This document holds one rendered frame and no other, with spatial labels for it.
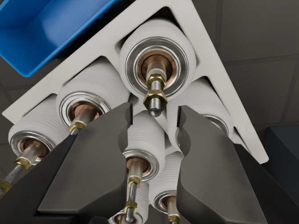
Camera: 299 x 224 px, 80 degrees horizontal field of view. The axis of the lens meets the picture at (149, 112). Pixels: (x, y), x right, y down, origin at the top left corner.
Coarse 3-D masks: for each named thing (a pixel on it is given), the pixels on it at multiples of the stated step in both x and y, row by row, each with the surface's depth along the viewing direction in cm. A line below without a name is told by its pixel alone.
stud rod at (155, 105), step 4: (156, 80) 17; (152, 84) 17; (156, 84) 16; (160, 84) 17; (152, 88) 16; (156, 88) 16; (160, 88) 16; (152, 100) 14; (156, 100) 14; (160, 100) 14; (152, 104) 13; (156, 104) 13; (160, 104) 13; (152, 108) 13; (156, 108) 13; (160, 108) 13; (152, 112) 13; (156, 112) 13; (160, 112) 13; (152, 116) 13; (156, 116) 13
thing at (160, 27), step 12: (144, 24) 24; (156, 24) 20; (168, 24) 22; (132, 36) 20; (144, 36) 20; (168, 36) 20; (180, 36) 20; (192, 48) 21; (120, 60) 22; (192, 60) 21; (120, 72) 22; (192, 72) 22
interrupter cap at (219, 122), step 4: (204, 116) 24; (208, 116) 24; (212, 116) 24; (216, 116) 24; (212, 120) 24; (216, 120) 24; (220, 120) 24; (216, 124) 25; (220, 124) 25; (224, 124) 25; (220, 128) 25; (224, 128) 25; (176, 132) 26; (180, 132) 26; (224, 132) 25; (228, 132) 25; (176, 136) 26; (180, 136) 26; (228, 136) 26; (176, 140) 26; (180, 140) 27
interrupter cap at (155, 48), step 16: (144, 48) 20; (160, 48) 20; (176, 48) 20; (128, 64) 21; (144, 64) 21; (176, 64) 21; (128, 80) 22; (144, 80) 22; (176, 80) 22; (144, 96) 23
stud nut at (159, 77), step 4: (152, 76) 17; (156, 76) 17; (160, 76) 17; (148, 80) 17; (152, 80) 17; (160, 80) 17; (164, 80) 18; (148, 84) 17; (164, 84) 17; (148, 88) 18
